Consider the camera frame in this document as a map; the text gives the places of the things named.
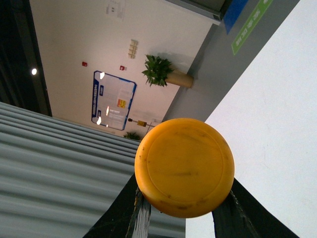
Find yellow push button switch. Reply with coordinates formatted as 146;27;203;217
134;118;235;218

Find yellow sign on stand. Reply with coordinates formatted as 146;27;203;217
128;118;159;134

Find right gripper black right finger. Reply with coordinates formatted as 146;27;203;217
212;179;297;238

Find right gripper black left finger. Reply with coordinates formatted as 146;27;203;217
84;175;151;238

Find potted plant beige vase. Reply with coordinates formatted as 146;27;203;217
142;55;194;88

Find blue framed notice board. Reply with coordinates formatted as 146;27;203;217
91;70;137;131

